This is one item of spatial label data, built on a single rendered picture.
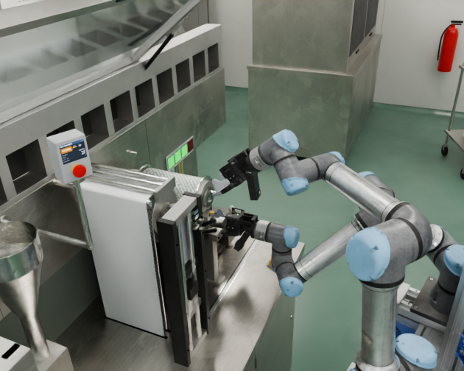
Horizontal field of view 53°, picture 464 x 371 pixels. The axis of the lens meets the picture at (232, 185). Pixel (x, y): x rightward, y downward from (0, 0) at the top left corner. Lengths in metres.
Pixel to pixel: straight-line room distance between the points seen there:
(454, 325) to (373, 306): 0.45
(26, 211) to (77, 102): 0.37
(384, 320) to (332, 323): 1.69
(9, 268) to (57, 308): 0.64
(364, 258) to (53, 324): 1.04
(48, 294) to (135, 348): 0.33
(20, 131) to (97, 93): 0.33
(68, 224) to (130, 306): 0.34
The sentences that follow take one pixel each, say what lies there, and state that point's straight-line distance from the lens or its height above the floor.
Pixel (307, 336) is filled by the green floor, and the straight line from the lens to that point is 2.86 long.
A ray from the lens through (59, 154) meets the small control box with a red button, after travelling 1.06.
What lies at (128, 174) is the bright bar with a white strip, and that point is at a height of 1.44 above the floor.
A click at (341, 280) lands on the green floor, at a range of 3.24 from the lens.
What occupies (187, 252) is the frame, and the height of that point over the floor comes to 1.26.
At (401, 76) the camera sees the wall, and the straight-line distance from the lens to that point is 6.01.
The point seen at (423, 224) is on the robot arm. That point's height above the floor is 1.45.
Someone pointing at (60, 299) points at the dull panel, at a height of 1.03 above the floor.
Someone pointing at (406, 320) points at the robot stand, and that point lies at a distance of 2.04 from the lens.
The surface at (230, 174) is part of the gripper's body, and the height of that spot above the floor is 1.38.
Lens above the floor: 2.11
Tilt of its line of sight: 30 degrees down
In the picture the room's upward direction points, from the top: 2 degrees counter-clockwise
